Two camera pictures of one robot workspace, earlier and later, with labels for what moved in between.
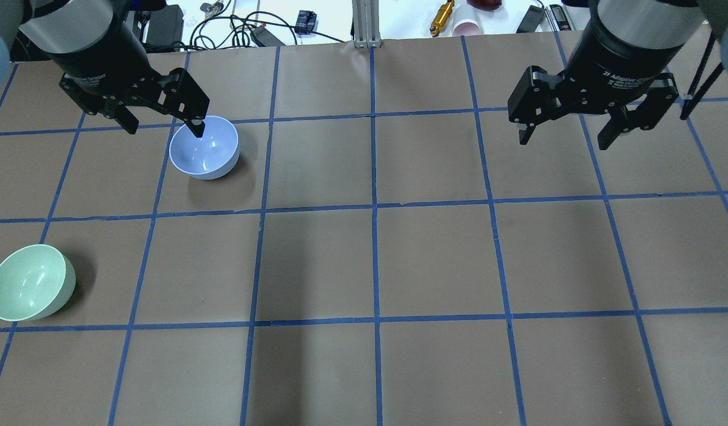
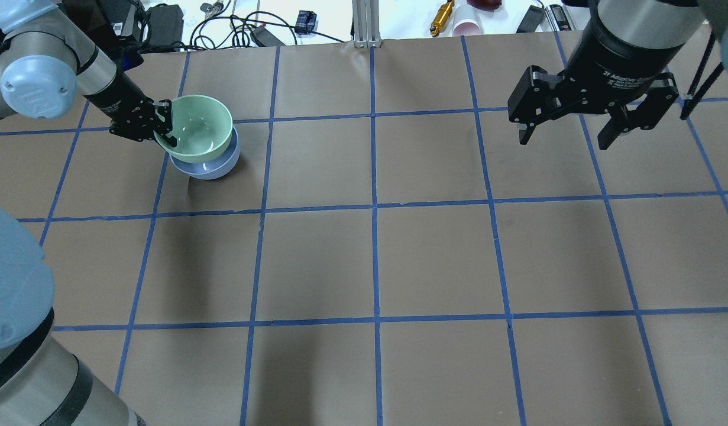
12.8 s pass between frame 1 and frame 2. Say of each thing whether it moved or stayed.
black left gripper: moved
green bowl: moved
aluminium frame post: stayed
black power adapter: stayed
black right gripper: stayed
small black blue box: stayed
